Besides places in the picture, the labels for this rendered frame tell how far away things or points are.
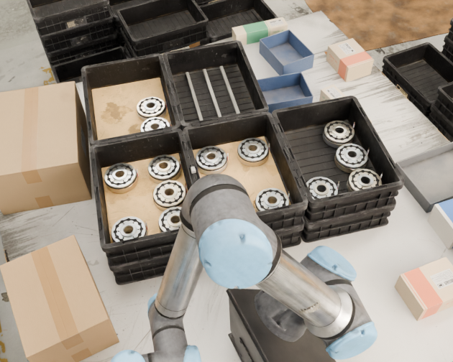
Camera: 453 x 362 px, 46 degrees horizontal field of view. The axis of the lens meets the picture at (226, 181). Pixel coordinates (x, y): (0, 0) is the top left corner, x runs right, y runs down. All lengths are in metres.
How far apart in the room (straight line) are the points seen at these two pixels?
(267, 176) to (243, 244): 0.88
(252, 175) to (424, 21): 2.48
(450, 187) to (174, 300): 1.14
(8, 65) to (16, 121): 1.82
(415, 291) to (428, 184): 0.48
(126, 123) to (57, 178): 0.32
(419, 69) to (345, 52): 0.89
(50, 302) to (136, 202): 0.40
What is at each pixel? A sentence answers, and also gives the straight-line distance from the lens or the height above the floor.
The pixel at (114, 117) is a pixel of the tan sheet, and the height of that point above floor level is 0.83.
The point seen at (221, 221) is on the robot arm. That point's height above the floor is 1.45.
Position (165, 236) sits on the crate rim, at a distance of 1.49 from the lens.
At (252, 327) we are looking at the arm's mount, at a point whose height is 0.98.
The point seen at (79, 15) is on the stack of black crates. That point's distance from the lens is 3.03.
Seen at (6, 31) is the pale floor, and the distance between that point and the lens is 4.07.
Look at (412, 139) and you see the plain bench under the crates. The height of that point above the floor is 0.70.
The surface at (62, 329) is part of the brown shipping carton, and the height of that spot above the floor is 0.86.
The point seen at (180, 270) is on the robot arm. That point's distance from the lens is 1.11.
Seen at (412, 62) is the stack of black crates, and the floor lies 0.27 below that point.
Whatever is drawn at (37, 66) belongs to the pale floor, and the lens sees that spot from 3.68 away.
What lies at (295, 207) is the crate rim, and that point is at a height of 0.93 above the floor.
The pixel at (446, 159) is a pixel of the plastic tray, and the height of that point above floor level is 0.70.
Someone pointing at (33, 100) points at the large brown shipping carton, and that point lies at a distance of 2.01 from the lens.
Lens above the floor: 2.17
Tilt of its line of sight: 51 degrees down
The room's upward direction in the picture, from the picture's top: 2 degrees counter-clockwise
